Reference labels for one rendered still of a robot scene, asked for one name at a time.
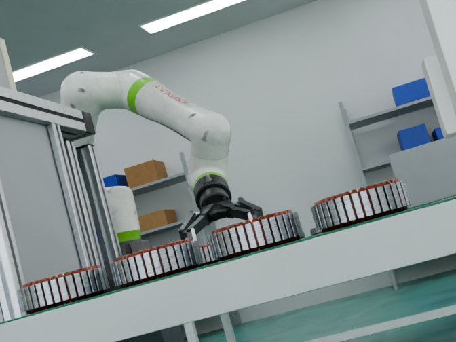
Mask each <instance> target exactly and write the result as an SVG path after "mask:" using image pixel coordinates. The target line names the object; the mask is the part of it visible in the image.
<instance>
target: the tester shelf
mask: <svg viewBox="0 0 456 342"><path fill-rule="evenodd" d="M0 115H5V116H8V117H13V118H16V119H22V120H25V121H30V122H34V123H37V124H42V125H45V126H46V125H48V124H55V125H60V130H61V133H62V138H63V140H64V139H69V140H73V141H76V140H79V139H82V138H85V137H88V136H91V135H94V134H96V133H95V129H94V125H93V122H92V117H91V114H90V113H86V112H84V111H79V110H77V109H72V108H70V107H66V106H64V105H61V104H57V103H55V102H50V101H48V100H44V99H41V98H38V97H34V96H31V95H28V94H24V93H22V92H18V91H15V90H11V89H9V88H5V87H2V86H0Z"/></svg>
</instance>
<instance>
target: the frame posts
mask: <svg viewBox="0 0 456 342"><path fill-rule="evenodd" d="M63 141H64V146H65V149H66V154H67V157H68V161H69V165H70V169H71V174H72V177H73V182H74V185H75V190H76V193H77V198H78V201H79V206H80V209H81V214H82V217H83V222H84V225H85V230H86V233H87V237H88V241H89V245H90V250H91V253H92V258H93V261H94V265H100V267H104V266H105V267H106V270H107V275H108V278H109V281H112V280H113V275H112V272H111V267H110V264H111V263H113V260H114V259H116V258H119V257H122V253H121V248H120V245H119V240H118V237H117V232H116V229H115V224H114V221H113V216H112V213H111V208H110V205H109V201H108V197H107V192H106V189H105V184H104V181H103V178H102V173H101V171H100V166H99V163H98V158H97V154H96V150H95V146H94V145H92V144H86V145H82V146H80V147H76V148H75V146H74V143H73V140H69V139H64V140H63ZM75 149H76V151H77V154H76V151H75ZM77 156H78V159H79V162H78V159H77ZM79 164H80V167H81V170H80V167H79ZM81 172H82V175H83V179H82V175H81ZM83 180H84V183H85V187H86V190H85V187H84V183H83ZM86 191H87V194H88V198H87V195H86ZM88 199H89V202H90V206H89V203H88ZM90 207H91V210H92V214H91V211H90ZM92 215H93V218H94V222H93V219H92ZM94 223H95V226H96V230H95V227H94ZM96 231H97V234H98V238H97V235H96ZM98 239H99V242H100V246H99V243H98ZM100 247H101V250H102V254H101V251H100ZM102 255H103V259H104V262H103V259H102ZM104 263H105V265H104Z"/></svg>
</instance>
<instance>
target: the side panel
mask: <svg viewBox="0 0 456 342"><path fill-rule="evenodd" d="M91 266H94V261H93V258H92V253H91V250H90V245H89V241H88V237H87V233H86V228H85V225H84V222H83V217H82V214H81V209H80V206H79V201H78V198H77V193H76V190H75V185H74V182H73V177H72V174H71V169H70V165H69V161H68V157H67V152H66V149H65V146H64V141H63V138H62V133H61V130H60V125H55V124H54V123H51V124H48V125H46V126H45V125H42V124H39V123H34V122H30V121H25V120H22V119H16V118H13V117H8V116H5V115H0V303H1V308H2V312H3V317H4V320H5V321H7V320H11V319H14V318H19V317H22V316H26V315H29V314H27V312H26V311H25V312H22V309H21V306H20V300H19V297H18V291H17V290H19V289H21V286H22V285H24V284H27V283H30V282H34V281H36V280H40V279H45V278H48V277H52V276H57V275H58V274H64V273H66V272H70V271H73V270H77V269H82V268H84V267H91Z"/></svg>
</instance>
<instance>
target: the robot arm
mask: <svg viewBox="0 0 456 342"><path fill-rule="evenodd" d="M60 98H61V105H64V106H66V107H70V108H72V109H77V110H79V111H84V112H86V113H90V114H91V117H92V122H93V125H94V129H95V131H96V125H97V121H98V116H99V115H100V113H101V112H102V111H103V110H105V109H127V110H129V111H131V112H133V113H135V114H137V115H140V116H141V117H144V118H146V119H148V120H150V121H154V122H155V123H158V124H161V125H163V126H165V127H167V128H169V129H171V130H173V131H174V132H176V133H177V134H179V135H181V136H182V137H183V138H186V139H187V140H189V141H190V142H191V156H190V162H189V169H188V173H187V183H188V186H189V188H190V190H191V191H192V192H193V194H194V197H195V202H196V204H197V207H198V208H199V210H200V211H199V212H194V211H193V210H190V211H189V216H188V217H187V218H186V220H185V222H184V223H183V224H182V225H181V227H180V229H179V230H178V232H179V235H180V238H181V239H182V240H185V239H186V238H188V239H190V238H192V239H193V241H195V240H197V237H196V235H197V234H198V233H199V232H200V231H201V230H202V229H203V228H204V227H205V226H206V225H209V224H210V223H212V222H213V221H217V220H219V219H225V218H229V219H234V218H237V219H243V220H246V221H247V220H250V221H251V222H252V219H253V218H259V217H260V216H263V211H262V208H261V207H259V206H257V205H254V204H252V203H250V202H247V201H246V200H244V198H242V197H239V198H238V201H237V202H234V203H233V202H232V201H231V199H232V198H231V192H230V189H229V186H228V184H227V180H228V174H227V164H228V153H229V145H230V141H231V126H230V123H229V122H228V120H227V119H226V118H225V117H224V116H223V115H221V114H219V113H216V112H213V111H209V110H206V109H203V108H201V107H198V106H197V105H194V104H192V103H190V102H188V101H186V100H185V99H183V98H181V97H180V96H178V95H176V94H175V93H174V92H172V91H170V90H169V89H168V88H166V87H165V86H164V85H162V84H161V83H160V82H158V81H156V80H154V79H153V78H151V77H150V76H148V75H146V74H144V73H142V72H140V71H137V70H132V69H131V70H124V71H114V72H91V71H77V72H74V73H71V74H70V75H69V76H67V77H66V78H65V80H64V81H63V82H62V85H61V89H60ZM94 135H95V134H94ZM94 135H91V136H88V137H85V138H82V139H79V140H76V141H73V143H74V146H75V148H76V147H80V146H82V145H86V144H92V145H93V143H94ZM75 151H76V149H75ZM76 154H77V151H76ZM105 189H106V192H107V197H108V201H109V205H110V208H111V213H112V216H113V221H114V224H115V229H116V232H117V237H118V240H119V245H120V248H121V253H122V256H124V255H127V254H132V253H133V252H138V251H141V250H142V251H144V250H145V249H149V250H150V249H151V248H152V245H151V242H150V240H141V230H140V224H139V219H138V214H137V211H136V205H135V201H134V196H133V192H132V190H131V188H129V187H126V186H114V187H105Z"/></svg>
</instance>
